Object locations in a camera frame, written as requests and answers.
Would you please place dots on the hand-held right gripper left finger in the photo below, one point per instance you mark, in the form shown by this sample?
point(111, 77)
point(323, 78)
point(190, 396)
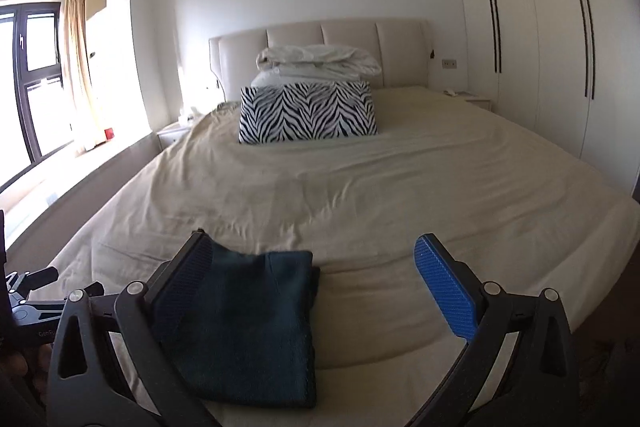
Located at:
point(185, 287)

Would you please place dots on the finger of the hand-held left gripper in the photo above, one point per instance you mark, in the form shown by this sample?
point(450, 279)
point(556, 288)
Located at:
point(40, 278)

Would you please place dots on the beige curtain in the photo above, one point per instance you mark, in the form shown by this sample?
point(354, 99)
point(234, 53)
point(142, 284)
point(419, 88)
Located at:
point(77, 67)

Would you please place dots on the teal knit sweater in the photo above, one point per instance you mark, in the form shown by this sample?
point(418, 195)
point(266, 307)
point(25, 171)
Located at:
point(250, 307)

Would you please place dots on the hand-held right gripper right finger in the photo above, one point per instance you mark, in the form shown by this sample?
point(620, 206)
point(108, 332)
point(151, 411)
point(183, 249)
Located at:
point(445, 287)

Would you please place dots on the dark framed window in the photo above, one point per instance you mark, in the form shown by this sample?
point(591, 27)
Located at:
point(35, 77)

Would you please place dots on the zebra print pillow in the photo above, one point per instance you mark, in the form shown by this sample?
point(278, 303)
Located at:
point(307, 112)

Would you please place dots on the person's left hand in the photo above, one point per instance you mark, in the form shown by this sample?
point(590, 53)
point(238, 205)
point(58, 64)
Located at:
point(17, 363)

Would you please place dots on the white pillow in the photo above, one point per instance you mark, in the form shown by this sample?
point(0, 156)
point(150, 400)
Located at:
point(270, 79)

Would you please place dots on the white nightstand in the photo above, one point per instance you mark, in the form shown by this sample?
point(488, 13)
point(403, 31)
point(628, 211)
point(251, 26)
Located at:
point(472, 99)
point(172, 136)

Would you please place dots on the white crumpled duvet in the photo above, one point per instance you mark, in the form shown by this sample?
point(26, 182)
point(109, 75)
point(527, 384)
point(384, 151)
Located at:
point(320, 59)

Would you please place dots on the wall socket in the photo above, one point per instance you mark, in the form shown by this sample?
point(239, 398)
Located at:
point(449, 63)

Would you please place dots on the bed with beige sheet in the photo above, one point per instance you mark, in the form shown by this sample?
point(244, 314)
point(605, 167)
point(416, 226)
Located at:
point(400, 167)

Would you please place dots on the white wardrobe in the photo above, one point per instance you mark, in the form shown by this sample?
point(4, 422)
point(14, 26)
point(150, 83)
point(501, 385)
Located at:
point(540, 32)

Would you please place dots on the small red object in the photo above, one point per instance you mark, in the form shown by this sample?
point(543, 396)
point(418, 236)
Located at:
point(109, 134)

